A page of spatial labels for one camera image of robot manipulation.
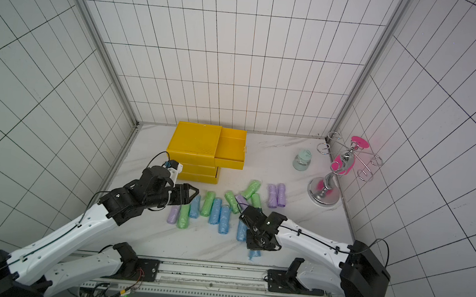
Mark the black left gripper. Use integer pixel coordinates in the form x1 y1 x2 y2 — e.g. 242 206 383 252
145 180 200 213

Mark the blue bag roll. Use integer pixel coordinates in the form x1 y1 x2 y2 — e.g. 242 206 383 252
236 220 248 242
208 198 222 225
218 205 231 235
248 250 261 261
189 194 201 219

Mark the blue bag roll bottom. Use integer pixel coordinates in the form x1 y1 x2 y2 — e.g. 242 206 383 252
248 250 261 261

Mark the yellow top drawer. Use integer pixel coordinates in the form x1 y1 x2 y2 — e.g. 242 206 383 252
214 127 247 170

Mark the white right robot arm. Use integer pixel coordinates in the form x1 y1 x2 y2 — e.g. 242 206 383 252
239 205 391 297

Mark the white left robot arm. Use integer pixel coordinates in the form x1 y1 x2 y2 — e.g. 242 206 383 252
0 161 199 297

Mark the yellow plastic drawer cabinet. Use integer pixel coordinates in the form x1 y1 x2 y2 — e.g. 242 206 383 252
167 122 222 185

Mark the green bag roll middle left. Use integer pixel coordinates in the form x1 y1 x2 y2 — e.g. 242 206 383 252
200 191 216 217

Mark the green bag roll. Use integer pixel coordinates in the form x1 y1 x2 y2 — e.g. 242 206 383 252
200 191 216 217
176 204 191 230
224 190 240 214
250 192 262 209
241 180 261 200

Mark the green bag roll far left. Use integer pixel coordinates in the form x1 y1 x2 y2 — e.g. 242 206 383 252
176 204 191 230

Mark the purple bag roll far left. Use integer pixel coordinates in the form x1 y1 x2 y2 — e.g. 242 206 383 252
166 205 181 225

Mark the purple bag roll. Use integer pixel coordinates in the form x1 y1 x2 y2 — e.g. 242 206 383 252
267 184 278 209
235 195 250 212
276 183 287 208
166 205 181 225

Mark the green bag roll right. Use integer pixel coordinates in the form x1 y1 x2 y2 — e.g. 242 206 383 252
250 192 262 209

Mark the purple bag roll center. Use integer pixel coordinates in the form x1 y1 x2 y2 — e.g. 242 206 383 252
235 195 250 212

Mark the purple bag roll upper left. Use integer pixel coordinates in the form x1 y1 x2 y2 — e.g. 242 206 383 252
267 184 278 209

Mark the green bag roll center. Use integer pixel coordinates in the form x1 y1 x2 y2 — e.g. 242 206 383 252
224 190 240 214

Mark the purple bag roll upper right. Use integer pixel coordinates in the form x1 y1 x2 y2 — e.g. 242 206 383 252
276 183 287 208

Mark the green bag roll upper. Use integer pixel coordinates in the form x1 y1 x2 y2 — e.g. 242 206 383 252
241 180 261 200

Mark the chrome cup holder stand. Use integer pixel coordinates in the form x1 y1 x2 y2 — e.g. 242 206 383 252
307 131 384 207

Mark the green glass jar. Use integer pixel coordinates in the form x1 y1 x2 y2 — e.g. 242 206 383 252
293 149 312 172

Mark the pink cup on stand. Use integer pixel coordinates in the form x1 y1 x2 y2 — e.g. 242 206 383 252
331 154 354 176

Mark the pink cup upper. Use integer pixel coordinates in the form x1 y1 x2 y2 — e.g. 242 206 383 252
351 136 370 149

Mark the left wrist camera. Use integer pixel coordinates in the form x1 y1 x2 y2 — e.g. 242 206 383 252
163 160 184 183

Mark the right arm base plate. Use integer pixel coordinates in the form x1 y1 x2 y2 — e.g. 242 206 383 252
264 269 325 297

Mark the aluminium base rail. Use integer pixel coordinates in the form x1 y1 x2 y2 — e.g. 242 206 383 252
43 245 381 297

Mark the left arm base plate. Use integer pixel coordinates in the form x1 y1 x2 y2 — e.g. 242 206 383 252
116 258 161 282

